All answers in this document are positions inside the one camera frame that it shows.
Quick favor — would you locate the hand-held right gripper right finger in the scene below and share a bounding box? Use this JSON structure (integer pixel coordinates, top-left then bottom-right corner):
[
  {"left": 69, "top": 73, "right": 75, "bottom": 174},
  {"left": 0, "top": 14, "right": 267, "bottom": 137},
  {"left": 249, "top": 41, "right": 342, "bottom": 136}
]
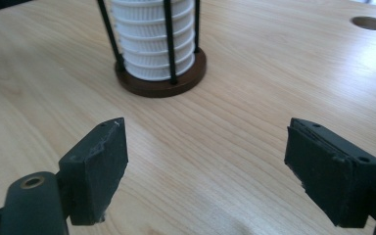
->
[{"left": 284, "top": 117, "right": 376, "bottom": 229}]

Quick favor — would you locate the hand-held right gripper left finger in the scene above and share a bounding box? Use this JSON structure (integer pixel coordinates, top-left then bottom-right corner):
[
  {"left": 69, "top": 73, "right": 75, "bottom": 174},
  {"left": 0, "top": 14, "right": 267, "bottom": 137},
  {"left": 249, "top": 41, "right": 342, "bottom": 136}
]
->
[{"left": 58, "top": 117, "right": 129, "bottom": 226}]

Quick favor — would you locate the stack of white paper cups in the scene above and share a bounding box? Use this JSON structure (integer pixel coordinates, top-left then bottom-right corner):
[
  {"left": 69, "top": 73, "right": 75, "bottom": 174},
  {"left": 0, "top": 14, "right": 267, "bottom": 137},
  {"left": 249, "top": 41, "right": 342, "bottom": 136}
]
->
[{"left": 111, "top": 0, "right": 197, "bottom": 82}]

